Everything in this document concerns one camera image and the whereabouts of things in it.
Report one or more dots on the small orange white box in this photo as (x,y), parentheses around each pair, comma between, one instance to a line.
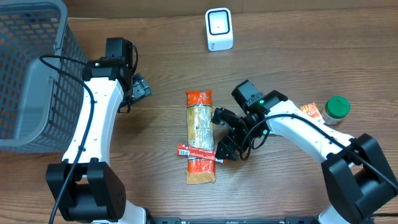
(313,111)

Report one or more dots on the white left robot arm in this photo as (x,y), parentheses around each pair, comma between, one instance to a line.
(84,186)

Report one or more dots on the white barcode scanner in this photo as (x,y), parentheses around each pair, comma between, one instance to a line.
(219,29)

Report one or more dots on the red coffee stick sachet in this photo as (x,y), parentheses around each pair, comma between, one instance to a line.
(185,150)

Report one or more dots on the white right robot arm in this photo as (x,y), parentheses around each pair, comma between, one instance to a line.
(357,175)

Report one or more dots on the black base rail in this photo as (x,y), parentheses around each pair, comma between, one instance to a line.
(286,220)

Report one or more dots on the grey plastic mesh basket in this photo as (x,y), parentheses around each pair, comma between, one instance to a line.
(39,106)

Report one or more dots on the long orange spaghetti packet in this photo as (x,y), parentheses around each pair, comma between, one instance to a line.
(200,135)

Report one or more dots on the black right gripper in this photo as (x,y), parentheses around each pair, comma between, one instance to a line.
(224,145)

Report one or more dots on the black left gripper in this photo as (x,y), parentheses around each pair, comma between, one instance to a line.
(140,90)

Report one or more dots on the green capped bottle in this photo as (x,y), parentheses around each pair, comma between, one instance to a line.
(335,109)

